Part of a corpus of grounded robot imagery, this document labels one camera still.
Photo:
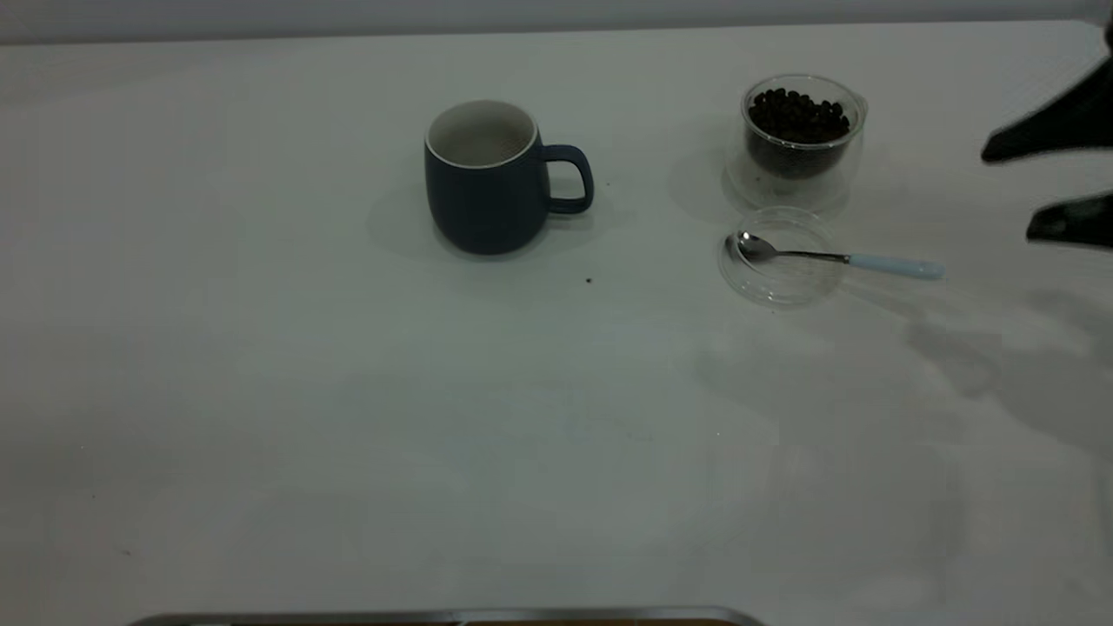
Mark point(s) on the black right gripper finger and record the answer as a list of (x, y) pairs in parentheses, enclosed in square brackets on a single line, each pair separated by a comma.
[(1078, 222), (1065, 126)]

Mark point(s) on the dark blue-grey ceramic mug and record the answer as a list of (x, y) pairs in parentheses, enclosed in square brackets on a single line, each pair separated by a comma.
[(487, 196)]

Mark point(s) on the dark roasted coffee beans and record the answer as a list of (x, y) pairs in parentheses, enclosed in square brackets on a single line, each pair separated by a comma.
[(796, 117)]

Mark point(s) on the clear round glass lid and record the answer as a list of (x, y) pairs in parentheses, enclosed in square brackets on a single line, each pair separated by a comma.
[(783, 283)]

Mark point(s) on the clear double-wall glass jar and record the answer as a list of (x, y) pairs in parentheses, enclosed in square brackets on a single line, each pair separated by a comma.
[(804, 187)]

